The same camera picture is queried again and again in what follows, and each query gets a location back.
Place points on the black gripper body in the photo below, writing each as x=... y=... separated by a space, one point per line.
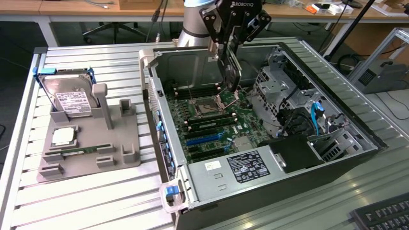
x=240 y=6

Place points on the black graphics card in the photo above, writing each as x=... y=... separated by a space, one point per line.
x=230 y=76

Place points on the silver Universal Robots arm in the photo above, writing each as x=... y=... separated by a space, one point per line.
x=194 y=24

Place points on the orange and white box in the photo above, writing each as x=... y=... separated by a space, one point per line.
x=310 y=9

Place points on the silver disk bay cage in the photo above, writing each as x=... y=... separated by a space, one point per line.
x=272 y=86

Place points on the empty black RAM slot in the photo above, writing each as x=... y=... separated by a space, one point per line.
x=194 y=89
x=197 y=95

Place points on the thin locking lever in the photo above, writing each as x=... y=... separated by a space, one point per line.
x=190 y=94

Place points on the black office chair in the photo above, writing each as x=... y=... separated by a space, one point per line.
x=115 y=28

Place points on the black stand pole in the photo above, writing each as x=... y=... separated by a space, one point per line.
x=354 y=21

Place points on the small black device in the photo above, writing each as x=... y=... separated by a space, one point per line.
x=353 y=3

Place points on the metal socket cover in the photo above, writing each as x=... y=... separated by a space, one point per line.
x=230 y=99

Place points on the CPU socket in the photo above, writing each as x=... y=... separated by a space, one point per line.
x=205 y=107

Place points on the green motherboard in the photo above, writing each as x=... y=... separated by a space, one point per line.
x=245 y=119

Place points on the black RAM stick with label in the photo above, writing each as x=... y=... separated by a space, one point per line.
x=210 y=123

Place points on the brown cardboard box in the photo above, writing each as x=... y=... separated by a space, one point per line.
x=396 y=4

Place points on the black expansion slot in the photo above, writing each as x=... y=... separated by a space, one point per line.
x=201 y=133
x=208 y=154

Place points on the blue expansion slot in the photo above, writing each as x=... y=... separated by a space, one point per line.
x=202 y=140

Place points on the silver chipset heat sink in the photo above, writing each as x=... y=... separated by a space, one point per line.
x=242 y=144

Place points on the hard disk in blue carrier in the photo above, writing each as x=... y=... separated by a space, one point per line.
x=64 y=88

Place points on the black plastic shroud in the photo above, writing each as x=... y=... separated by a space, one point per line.
x=288 y=153

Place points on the silver perforated disk bay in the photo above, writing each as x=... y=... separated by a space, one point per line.
x=334 y=148

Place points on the gray parts rack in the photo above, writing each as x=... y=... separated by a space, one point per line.
x=89 y=134

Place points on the silver CPU chip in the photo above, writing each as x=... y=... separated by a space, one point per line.
x=64 y=137

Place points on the gray power supply unit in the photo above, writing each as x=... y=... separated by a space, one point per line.
x=204 y=184

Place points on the green RAM stick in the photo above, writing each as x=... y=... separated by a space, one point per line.
x=80 y=150

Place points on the black open PC case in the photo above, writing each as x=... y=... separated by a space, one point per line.
x=288 y=191

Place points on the blue case latch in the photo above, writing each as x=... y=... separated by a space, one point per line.
x=169 y=191

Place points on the black keyboard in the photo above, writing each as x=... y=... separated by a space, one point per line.
x=386 y=215

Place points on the aluminium profile frame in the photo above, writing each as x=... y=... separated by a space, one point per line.
x=385 y=45

